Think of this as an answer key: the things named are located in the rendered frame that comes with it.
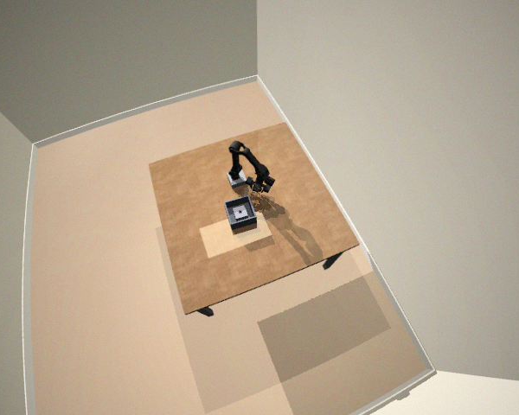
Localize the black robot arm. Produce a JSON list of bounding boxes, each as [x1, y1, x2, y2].
[[228, 141, 275, 192]]

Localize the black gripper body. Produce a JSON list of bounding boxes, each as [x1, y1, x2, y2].
[[246, 176, 271, 193]]

